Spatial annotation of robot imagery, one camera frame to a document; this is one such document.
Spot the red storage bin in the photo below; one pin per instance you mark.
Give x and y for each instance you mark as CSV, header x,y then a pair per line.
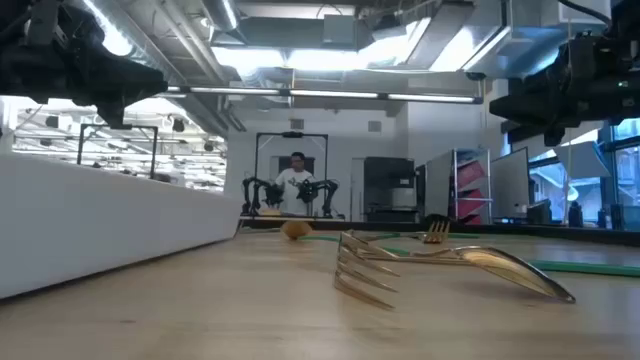
x,y
470,202
470,175
475,220

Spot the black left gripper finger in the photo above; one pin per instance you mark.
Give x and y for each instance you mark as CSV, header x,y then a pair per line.
x,y
130,92
130,75

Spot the silver shelf rack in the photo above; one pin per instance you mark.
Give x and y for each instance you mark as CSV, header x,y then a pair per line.
x,y
455,175

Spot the white hanging shade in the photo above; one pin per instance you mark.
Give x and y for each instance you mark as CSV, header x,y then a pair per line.
x,y
582,160

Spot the black cabinet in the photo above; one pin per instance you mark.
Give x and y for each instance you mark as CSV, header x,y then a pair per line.
x,y
390,172

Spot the long linear ceiling light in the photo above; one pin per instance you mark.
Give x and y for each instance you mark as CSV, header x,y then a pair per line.
x,y
325,93

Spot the black bottle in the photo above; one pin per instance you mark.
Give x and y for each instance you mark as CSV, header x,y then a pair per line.
x,y
576,215

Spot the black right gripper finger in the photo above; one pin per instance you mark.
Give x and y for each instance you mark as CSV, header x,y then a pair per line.
x,y
530,120
530,101

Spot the black gantry frame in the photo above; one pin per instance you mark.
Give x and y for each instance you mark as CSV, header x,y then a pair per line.
x,y
80,145

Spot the black metal station frame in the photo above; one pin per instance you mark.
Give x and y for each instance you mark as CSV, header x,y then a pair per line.
x,y
291,134

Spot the grey partition panel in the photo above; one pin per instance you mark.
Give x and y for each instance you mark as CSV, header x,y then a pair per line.
x,y
439,185

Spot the grey ceiling unit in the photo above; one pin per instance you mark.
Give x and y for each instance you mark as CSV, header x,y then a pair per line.
x,y
340,27

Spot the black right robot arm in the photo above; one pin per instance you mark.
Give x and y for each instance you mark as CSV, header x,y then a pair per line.
x,y
627,20

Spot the wooden workbench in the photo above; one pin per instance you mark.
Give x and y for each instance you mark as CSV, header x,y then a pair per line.
x,y
310,218

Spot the grey wall vent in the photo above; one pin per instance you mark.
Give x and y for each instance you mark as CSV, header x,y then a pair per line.
x,y
296,124
374,126

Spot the white plastic cutlery tray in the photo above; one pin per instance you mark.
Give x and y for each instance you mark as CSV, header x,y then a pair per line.
x,y
100,225

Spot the black monitor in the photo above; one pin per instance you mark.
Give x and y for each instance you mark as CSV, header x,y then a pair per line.
x,y
540,212

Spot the person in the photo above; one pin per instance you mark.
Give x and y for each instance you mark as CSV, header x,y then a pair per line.
x,y
295,187

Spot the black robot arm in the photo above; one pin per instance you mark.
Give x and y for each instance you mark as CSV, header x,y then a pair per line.
x,y
325,192
250,192

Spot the silver round air duct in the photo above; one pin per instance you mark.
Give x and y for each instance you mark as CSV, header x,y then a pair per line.
x,y
220,12

